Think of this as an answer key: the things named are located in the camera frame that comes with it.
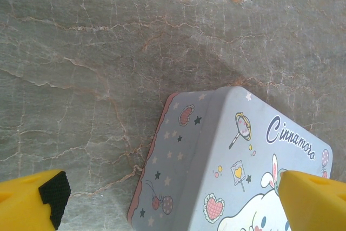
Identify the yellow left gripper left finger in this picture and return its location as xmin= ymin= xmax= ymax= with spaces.
xmin=0 ymin=169 xmax=71 ymax=231

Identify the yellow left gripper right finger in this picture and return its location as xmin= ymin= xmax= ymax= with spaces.
xmin=278 ymin=170 xmax=346 ymax=231

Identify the cartoon printed card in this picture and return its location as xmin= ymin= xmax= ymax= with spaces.
xmin=127 ymin=86 xmax=334 ymax=231

